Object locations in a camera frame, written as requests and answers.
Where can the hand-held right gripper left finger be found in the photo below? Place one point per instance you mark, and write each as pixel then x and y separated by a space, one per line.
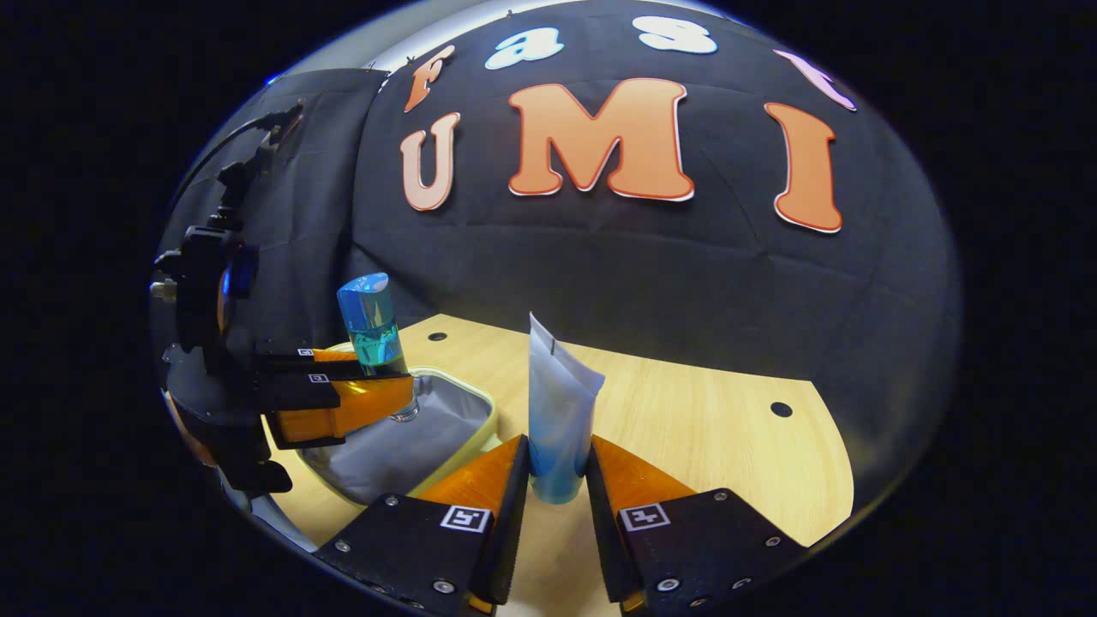
pixel 510 531

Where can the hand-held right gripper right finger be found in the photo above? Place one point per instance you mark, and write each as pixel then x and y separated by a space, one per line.
pixel 604 531

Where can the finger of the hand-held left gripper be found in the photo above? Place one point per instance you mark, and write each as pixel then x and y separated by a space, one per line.
pixel 343 407
pixel 291 354

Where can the blue skin care bottle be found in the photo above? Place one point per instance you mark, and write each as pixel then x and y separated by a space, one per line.
pixel 373 334

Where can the white blue skin care tube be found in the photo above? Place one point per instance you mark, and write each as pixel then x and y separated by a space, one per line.
pixel 557 403

